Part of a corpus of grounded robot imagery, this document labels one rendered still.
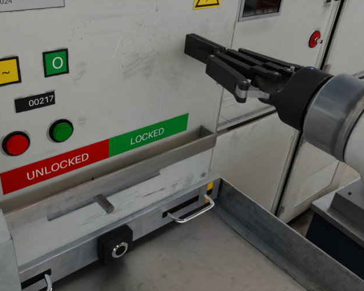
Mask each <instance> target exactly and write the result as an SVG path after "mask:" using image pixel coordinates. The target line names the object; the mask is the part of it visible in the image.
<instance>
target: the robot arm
mask: <svg viewBox="0 0 364 291"><path fill-rule="evenodd" d="M184 53H185V54H187V55H189V56H190V57H192V58H195V59H197V60H198V61H201V62H203V63H204V64H206V71H205V73H206V74H207V75H208V76H210V77H211V78H212V79H213V80H215V81H216V82H217V83H219V84H220V85H221V86H223V87H224V88H225V89H226V90H228V91H229V92H230V93H231V94H232V95H234V97H235V99H236V101H237V102H238V103H246V99H247V98H258V100H259V101H260V102H262V103H264V104H268V105H271V106H274V107H275V108H276V110H277V113H278V117H279V119H280V120H281V121H282V122H283V123H285V124H287V125H289V126H291V127H293V128H295V129H296V130H298V131H300V132H302V133H303V135H304V138H305V140H306V141H307V142H308V143H310V144H312V145H313V146H315V147H317V148H319V149H321V150H323V151H324V152H326V153H328V154H329V155H331V156H334V157H335V158H336V159H337V160H338V161H341V162H344V163H346V164H347V165H349V166H351V167H352V168H353V169H355V170H356V171H357V172H358V173H359V174H360V175H361V181H362V182H363V183H364V80H361V79H359V78H356V77H354V76H351V75H349V74H346V73H341V74H338V75H336V76H334V75H332V74H329V73H327V72H324V71H322V70H319V69H317V68H315V67H312V66H306V67H304V66H303V65H297V64H292V63H288V62H284V61H281V60H279V59H275V58H272V57H268V56H266V55H263V54H259V53H256V52H253V51H250V50H246V49H244V48H239V49H238V51H236V50H234V49H232V48H228V49H226V47H224V46H221V45H219V44H217V43H214V42H212V41H210V40H208V39H205V38H203V37H201V36H199V35H197V34H195V33H191V34H187V35H186V39H185V49H184Z"/></svg>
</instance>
